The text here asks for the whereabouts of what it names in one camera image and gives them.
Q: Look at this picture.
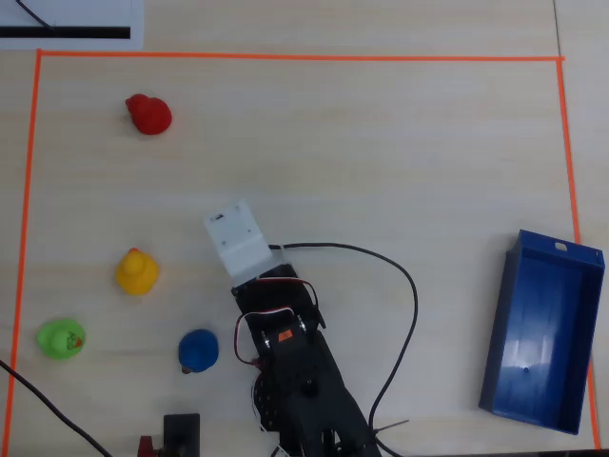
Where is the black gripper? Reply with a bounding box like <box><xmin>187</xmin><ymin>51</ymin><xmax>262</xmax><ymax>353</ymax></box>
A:
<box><xmin>231</xmin><ymin>263</ymin><xmax>327</xmax><ymax>333</ymax></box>

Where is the green rubber duck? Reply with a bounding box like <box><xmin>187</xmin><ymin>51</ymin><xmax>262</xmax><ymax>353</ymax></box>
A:
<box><xmin>36</xmin><ymin>317</ymin><xmax>88</xmax><ymax>361</ymax></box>

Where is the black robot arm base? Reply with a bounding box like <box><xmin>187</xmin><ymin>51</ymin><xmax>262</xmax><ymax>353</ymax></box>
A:
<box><xmin>278</xmin><ymin>427</ymin><xmax>344</xmax><ymax>457</ymax></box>

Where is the blue rubber duck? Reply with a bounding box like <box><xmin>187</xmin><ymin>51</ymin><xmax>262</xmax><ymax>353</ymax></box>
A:
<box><xmin>177</xmin><ymin>328</ymin><xmax>221</xmax><ymax>376</ymax></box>

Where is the yellow rubber duck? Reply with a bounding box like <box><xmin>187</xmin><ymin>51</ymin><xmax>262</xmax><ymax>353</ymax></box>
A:
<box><xmin>115</xmin><ymin>247</ymin><xmax>161</xmax><ymax>297</ymax></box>

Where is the red rubber duck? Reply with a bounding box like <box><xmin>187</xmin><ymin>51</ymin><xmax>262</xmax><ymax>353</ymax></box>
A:
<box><xmin>125</xmin><ymin>92</ymin><xmax>173</xmax><ymax>136</ymax></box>

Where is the blue plastic box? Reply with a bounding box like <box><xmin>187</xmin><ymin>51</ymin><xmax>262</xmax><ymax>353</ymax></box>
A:
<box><xmin>478</xmin><ymin>228</ymin><xmax>605</xmax><ymax>436</ymax></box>

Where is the black table clamp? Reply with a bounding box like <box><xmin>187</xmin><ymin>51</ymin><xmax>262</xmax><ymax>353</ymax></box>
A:
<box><xmin>163</xmin><ymin>413</ymin><xmax>202</xmax><ymax>457</ymax></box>

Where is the black zip tie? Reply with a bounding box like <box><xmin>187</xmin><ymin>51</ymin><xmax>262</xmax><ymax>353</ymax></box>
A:
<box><xmin>373</xmin><ymin>418</ymin><xmax>410</xmax><ymax>435</ymax></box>

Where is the long horizontal orange tape strip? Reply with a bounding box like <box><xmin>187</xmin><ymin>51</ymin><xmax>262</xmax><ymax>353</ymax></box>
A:
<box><xmin>36</xmin><ymin>49</ymin><xmax>566</xmax><ymax>64</ymax></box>

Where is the white paper sheet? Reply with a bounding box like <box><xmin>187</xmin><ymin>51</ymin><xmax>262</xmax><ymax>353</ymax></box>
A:
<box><xmin>0</xmin><ymin>0</ymin><xmax>145</xmax><ymax>50</ymax></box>

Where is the red white servo wire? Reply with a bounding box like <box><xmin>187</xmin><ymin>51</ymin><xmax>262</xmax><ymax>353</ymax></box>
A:
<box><xmin>232</xmin><ymin>279</ymin><xmax>321</xmax><ymax>368</ymax></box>

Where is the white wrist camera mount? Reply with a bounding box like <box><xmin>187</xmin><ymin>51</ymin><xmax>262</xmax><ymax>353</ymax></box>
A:
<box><xmin>203</xmin><ymin>198</ymin><xmax>278</xmax><ymax>288</ymax></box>

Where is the black camera cable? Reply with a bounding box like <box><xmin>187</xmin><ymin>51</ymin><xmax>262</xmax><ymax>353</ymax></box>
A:
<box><xmin>268</xmin><ymin>242</ymin><xmax>420</xmax><ymax>457</ymax></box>

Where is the thick black cable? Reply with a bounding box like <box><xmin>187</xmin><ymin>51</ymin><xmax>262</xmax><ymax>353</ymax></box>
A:
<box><xmin>0</xmin><ymin>359</ymin><xmax>114</xmax><ymax>457</ymax></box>

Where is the thin black wire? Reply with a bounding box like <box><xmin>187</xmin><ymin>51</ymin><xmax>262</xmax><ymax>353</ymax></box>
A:
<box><xmin>15</xmin><ymin>0</ymin><xmax>57</xmax><ymax>30</ymax></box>

